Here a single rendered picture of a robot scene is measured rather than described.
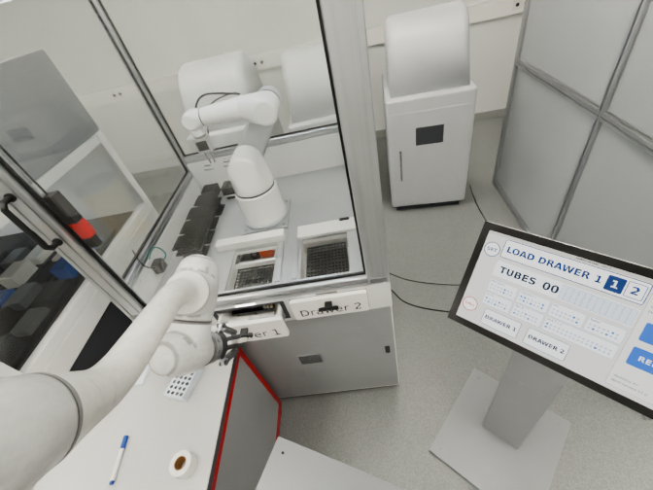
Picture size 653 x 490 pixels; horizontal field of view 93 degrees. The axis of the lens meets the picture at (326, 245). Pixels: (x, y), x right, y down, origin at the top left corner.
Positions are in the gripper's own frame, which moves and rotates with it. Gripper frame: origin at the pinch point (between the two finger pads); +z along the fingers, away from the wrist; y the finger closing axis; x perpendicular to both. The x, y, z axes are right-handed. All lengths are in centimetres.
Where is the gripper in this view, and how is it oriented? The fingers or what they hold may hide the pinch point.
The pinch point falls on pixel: (239, 340)
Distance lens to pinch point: 117.4
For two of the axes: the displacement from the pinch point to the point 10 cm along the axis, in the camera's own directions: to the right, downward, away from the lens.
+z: 1.5, 2.0, 9.7
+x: -9.8, 1.6, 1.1
